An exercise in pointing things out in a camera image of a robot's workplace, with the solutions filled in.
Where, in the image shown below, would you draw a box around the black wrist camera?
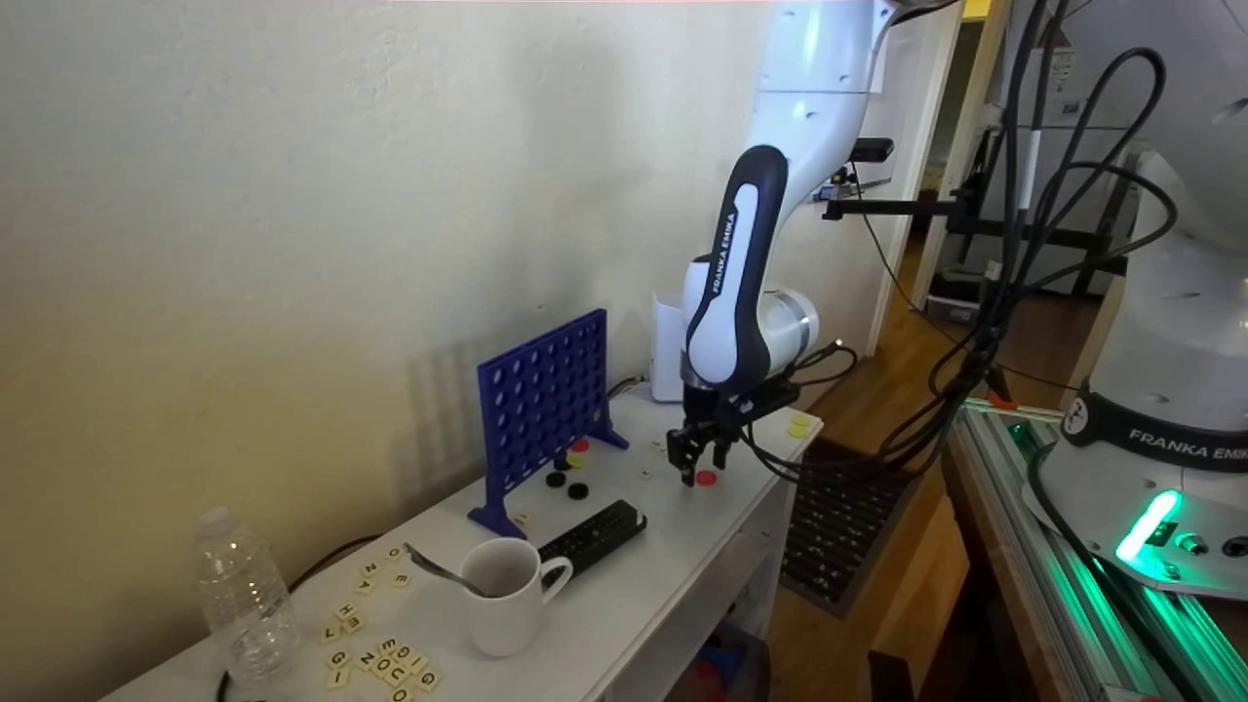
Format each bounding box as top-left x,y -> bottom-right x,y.
741,374 -> 806,421

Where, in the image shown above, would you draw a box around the aluminium mounting rails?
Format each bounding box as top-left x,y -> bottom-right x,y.
952,395 -> 1248,702

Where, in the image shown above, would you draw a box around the black floor vent grille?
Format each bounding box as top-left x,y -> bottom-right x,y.
776,434 -> 921,618

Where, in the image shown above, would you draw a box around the black remote control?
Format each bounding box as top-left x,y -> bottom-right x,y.
536,497 -> 651,578

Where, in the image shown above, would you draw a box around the white side table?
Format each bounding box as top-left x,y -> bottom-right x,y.
102,374 -> 826,702

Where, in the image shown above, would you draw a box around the thin black cable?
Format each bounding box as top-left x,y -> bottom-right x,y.
212,527 -> 388,702

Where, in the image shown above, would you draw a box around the red black clamp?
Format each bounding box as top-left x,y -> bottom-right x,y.
984,365 -> 1028,413

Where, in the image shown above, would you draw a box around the white metal cabinet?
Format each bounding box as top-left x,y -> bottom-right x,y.
976,34 -> 1182,298

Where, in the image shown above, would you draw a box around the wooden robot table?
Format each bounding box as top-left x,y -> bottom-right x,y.
936,411 -> 1090,702

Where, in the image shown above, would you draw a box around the blue red plastic toy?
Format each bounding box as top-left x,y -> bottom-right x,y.
677,622 -> 772,702

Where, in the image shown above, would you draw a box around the blue connect four gameboard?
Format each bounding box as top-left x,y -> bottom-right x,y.
463,304 -> 633,544

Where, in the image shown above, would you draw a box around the metal spoon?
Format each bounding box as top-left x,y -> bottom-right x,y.
397,538 -> 492,601

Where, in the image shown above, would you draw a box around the clear plastic bottle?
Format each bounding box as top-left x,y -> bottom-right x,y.
190,502 -> 299,695

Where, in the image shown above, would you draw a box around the black stereo camera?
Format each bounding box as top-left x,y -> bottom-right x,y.
846,133 -> 900,170

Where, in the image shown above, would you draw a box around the black camera stand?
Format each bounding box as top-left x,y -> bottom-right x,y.
817,164 -> 1127,315

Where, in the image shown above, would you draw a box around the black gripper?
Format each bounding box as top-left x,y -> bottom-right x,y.
666,385 -> 754,488

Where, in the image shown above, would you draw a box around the white ceramic mug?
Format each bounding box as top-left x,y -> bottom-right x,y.
459,534 -> 577,658

